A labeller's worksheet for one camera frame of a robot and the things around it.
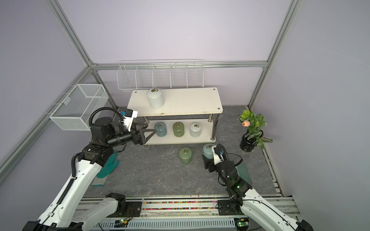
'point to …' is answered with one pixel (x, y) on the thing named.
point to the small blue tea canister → (161, 128)
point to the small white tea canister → (195, 129)
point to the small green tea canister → (178, 129)
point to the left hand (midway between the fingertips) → (151, 129)
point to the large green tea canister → (185, 155)
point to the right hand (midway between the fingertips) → (210, 151)
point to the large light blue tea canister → (208, 153)
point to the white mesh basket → (73, 112)
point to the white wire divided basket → (164, 74)
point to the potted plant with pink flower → (253, 137)
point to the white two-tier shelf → (180, 102)
